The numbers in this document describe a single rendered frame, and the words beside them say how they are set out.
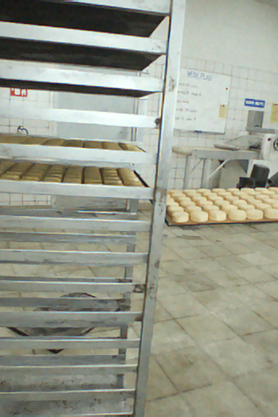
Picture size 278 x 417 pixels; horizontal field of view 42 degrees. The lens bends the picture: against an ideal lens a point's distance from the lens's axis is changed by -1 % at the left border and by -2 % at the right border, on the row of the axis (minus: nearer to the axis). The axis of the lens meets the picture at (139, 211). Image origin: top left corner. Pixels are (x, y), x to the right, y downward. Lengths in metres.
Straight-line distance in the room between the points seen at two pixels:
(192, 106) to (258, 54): 1.34
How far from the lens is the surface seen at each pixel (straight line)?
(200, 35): 5.40
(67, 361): 1.66
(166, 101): 0.90
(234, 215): 1.07
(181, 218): 1.02
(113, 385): 1.67
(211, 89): 5.43
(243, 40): 5.81
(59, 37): 0.93
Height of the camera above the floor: 1.24
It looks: 14 degrees down
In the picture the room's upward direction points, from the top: 5 degrees clockwise
